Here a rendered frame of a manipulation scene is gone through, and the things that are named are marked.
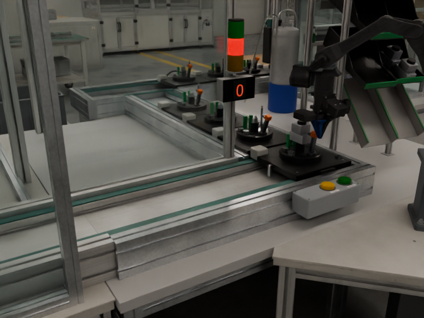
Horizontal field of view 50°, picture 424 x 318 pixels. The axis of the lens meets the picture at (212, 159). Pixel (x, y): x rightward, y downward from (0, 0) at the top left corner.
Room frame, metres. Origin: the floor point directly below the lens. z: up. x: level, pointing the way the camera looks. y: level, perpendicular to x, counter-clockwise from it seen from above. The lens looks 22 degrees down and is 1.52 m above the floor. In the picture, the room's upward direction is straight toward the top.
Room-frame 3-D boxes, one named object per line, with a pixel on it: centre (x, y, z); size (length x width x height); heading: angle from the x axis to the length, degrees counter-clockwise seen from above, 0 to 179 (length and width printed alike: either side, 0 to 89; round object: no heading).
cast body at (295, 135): (1.44, -0.29, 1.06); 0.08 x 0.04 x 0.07; 32
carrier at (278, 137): (1.65, -0.16, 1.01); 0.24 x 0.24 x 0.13; 32
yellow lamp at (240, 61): (1.43, -0.07, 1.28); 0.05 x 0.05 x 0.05
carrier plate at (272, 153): (1.43, -0.30, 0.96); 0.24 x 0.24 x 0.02; 32
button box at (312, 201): (1.20, -0.34, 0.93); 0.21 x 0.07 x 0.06; 122
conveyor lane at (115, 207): (1.29, -0.03, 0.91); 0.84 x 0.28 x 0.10; 122
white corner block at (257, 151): (1.46, -0.16, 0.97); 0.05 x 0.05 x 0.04; 32
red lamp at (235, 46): (1.43, -0.07, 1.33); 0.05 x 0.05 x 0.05
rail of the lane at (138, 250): (1.15, -0.14, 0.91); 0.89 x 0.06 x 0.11; 122
